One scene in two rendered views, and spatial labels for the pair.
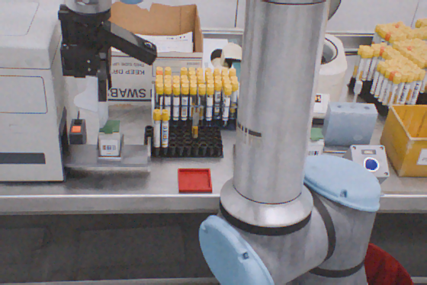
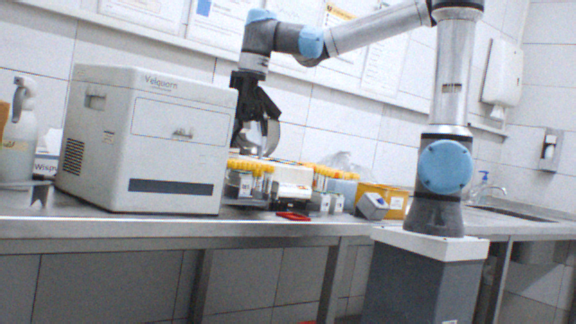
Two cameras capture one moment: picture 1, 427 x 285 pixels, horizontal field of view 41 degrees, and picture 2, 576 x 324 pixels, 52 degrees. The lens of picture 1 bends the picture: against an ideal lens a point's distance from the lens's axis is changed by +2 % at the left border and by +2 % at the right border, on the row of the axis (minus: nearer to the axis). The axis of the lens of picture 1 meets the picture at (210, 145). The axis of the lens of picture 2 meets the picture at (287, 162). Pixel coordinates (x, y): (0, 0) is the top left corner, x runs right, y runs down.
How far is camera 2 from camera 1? 1.20 m
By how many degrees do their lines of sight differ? 49
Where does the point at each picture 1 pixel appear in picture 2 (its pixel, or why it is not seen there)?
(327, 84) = (309, 177)
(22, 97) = (214, 130)
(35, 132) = (213, 164)
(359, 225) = not seen: hidden behind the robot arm
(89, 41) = (251, 95)
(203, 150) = (278, 205)
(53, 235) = not seen: outside the picture
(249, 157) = (454, 99)
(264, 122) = (463, 77)
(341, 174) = not seen: hidden behind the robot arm
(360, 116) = (349, 184)
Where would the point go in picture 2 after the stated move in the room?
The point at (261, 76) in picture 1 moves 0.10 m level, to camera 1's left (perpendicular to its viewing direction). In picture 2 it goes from (462, 54) to (434, 43)
